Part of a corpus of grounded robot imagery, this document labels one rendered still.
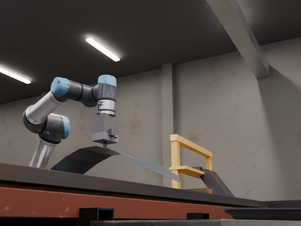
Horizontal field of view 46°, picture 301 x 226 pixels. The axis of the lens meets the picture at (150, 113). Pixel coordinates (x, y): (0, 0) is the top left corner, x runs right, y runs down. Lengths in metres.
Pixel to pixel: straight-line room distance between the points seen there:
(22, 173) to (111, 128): 0.73
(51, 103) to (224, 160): 7.06
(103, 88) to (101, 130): 0.17
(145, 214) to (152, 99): 8.63
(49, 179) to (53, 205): 0.05
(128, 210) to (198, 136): 7.84
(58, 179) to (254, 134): 7.69
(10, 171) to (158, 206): 0.46
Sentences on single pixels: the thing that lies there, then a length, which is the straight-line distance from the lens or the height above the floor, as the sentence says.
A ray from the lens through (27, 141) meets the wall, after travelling 12.04.
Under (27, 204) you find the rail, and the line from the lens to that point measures 0.67.
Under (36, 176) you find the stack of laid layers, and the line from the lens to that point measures 0.69.
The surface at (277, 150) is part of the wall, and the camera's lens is 8.14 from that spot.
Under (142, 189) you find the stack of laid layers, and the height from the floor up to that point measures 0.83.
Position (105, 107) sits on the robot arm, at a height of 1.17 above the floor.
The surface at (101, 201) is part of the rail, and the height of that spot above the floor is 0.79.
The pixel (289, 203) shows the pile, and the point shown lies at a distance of 1.87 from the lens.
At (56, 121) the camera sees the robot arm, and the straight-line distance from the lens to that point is 1.79.
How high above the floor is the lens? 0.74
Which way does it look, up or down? 17 degrees up
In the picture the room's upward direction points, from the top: straight up
